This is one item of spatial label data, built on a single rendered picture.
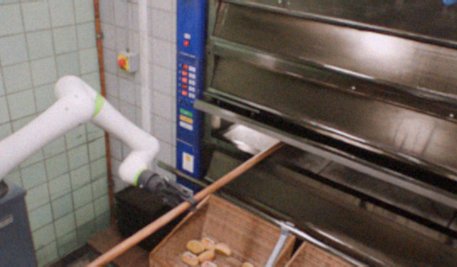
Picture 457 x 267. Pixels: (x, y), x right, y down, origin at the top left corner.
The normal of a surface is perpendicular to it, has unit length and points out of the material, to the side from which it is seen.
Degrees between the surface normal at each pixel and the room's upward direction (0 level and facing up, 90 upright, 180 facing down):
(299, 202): 70
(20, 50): 90
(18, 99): 90
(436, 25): 90
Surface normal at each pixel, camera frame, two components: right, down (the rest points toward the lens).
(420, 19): -0.62, 0.33
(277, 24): -0.56, 0.00
